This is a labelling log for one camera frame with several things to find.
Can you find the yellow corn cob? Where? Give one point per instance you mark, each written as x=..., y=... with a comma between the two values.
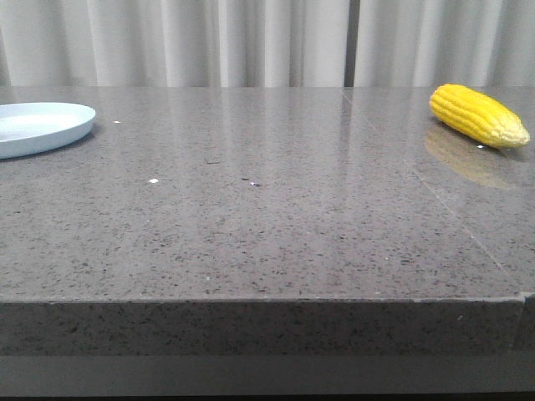
x=478, y=116

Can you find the light blue round plate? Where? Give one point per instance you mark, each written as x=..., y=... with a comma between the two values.
x=33, y=128

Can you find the white pleated curtain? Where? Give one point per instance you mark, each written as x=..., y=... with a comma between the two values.
x=267, y=43

